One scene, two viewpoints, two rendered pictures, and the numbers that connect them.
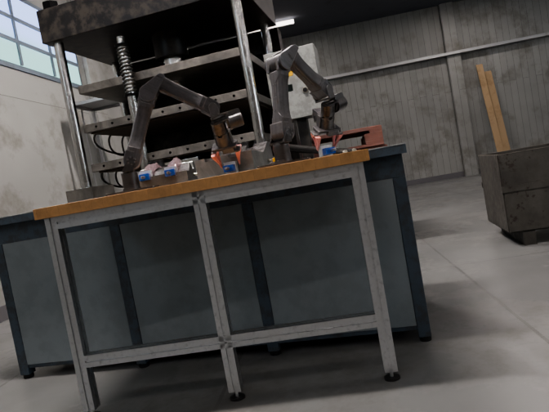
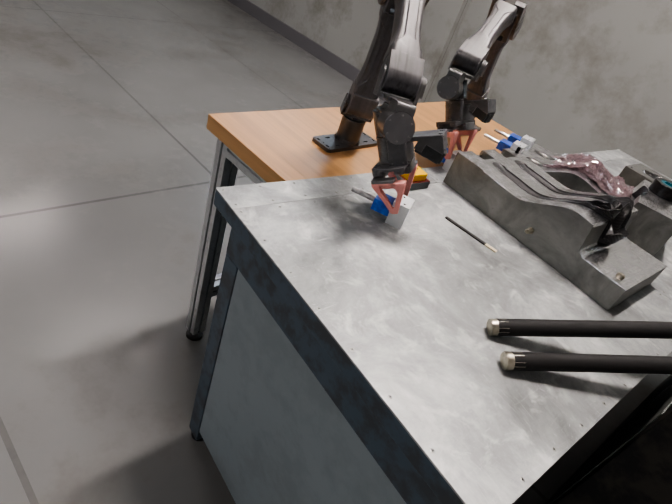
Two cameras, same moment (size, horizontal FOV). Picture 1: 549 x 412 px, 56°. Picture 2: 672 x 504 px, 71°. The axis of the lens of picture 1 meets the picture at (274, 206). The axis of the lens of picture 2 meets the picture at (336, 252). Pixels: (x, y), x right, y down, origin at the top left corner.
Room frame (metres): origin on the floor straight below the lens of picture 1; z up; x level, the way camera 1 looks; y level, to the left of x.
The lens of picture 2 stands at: (2.54, -1.09, 1.29)
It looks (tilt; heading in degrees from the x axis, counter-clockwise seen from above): 35 degrees down; 117
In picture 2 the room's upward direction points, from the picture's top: 21 degrees clockwise
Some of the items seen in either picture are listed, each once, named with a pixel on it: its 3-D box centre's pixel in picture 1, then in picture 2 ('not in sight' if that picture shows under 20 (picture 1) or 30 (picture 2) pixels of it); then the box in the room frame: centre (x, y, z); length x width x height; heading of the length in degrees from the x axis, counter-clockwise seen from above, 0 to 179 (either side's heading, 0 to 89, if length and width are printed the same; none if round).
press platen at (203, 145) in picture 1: (193, 153); not in sight; (3.50, 0.48, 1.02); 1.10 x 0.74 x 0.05; 76
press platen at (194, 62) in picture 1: (180, 79); not in sight; (3.51, 0.48, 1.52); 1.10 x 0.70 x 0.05; 76
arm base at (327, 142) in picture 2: (282, 154); (350, 129); (1.93, -0.06, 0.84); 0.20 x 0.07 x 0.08; 83
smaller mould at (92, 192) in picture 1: (91, 194); (652, 187); (2.63, 0.91, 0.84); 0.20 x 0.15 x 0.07; 166
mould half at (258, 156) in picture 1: (240, 159); (557, 209); (2.46, 0.12, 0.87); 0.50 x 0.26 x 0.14; 166
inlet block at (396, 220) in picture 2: (329, 150); (379, 201); (2.18, -0.27, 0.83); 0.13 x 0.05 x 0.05; 18
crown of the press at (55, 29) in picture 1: (169, 42); not in sight; (3.45, 0.49, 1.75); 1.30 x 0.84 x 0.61; 76
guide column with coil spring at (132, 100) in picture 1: (140, 144); not in sight; (3.16, 0.74, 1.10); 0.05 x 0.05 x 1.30
